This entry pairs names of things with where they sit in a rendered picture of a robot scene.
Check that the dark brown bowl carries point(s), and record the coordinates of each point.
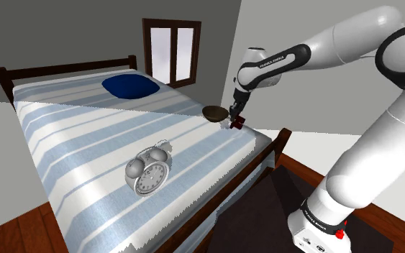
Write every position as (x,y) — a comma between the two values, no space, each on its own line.
(215,113)

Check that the small red block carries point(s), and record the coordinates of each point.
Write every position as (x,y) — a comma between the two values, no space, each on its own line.
(238,123)

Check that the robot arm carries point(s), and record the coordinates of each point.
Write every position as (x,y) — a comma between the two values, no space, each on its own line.
(363,147)

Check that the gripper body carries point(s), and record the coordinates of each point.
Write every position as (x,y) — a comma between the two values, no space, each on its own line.
(238,101)

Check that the blue pillow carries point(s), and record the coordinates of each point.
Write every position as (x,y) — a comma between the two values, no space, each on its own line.
(130,86)

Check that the striped wooden bed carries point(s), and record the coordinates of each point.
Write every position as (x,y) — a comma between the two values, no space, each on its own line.
(93,140)

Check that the silver alarm clock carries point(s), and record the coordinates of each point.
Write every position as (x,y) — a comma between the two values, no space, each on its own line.
(147,173)

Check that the dark wooden window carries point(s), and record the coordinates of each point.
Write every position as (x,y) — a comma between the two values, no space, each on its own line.
(172,52)

